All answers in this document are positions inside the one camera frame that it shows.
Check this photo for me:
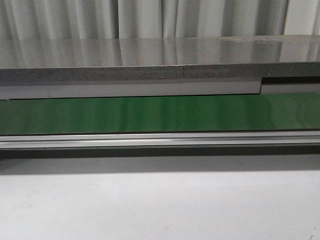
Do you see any grey stone counter slab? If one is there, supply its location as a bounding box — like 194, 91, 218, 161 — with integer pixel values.
0, 35, 320, 86

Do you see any green conveyor belt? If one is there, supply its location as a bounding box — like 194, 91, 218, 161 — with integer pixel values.
0, 93, 320, 135

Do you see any white pleated curtain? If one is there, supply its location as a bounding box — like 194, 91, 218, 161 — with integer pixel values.
0, 0, 320, 40

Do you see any aluminium front conveyor rail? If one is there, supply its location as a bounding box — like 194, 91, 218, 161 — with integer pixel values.
0, 130, 320, 150

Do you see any grey rear conveyor rail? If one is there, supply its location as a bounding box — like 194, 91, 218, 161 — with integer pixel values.
0, 76, 320, 100

